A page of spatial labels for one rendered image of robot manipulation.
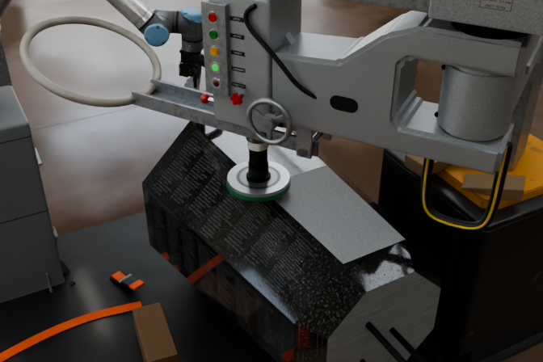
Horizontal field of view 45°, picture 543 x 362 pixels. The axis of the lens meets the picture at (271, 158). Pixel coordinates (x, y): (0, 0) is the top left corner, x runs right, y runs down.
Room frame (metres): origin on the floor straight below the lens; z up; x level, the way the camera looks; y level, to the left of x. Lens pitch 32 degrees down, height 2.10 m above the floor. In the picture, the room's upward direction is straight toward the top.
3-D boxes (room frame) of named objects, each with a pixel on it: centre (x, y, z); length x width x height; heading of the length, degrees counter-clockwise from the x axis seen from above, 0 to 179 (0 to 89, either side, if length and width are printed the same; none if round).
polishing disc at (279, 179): (1.86, 0.04, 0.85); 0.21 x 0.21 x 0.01
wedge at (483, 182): (1.90, -0.78, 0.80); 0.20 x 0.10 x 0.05; 68
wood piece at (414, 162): (2.06, -0.60, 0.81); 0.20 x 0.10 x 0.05; 125
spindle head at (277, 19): (1.82, -0.03, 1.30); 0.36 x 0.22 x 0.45; 63
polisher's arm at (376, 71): (1.67, -0.30, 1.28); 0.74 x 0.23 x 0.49; 63
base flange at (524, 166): (2.13, -0.85, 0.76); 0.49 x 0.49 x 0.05; 27
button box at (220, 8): (1.79, 0.16, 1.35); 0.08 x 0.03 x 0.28; 63
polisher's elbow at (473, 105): (1.56, -0.54, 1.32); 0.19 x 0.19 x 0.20
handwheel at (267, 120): (1.70, -0.01, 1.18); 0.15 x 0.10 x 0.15; 63
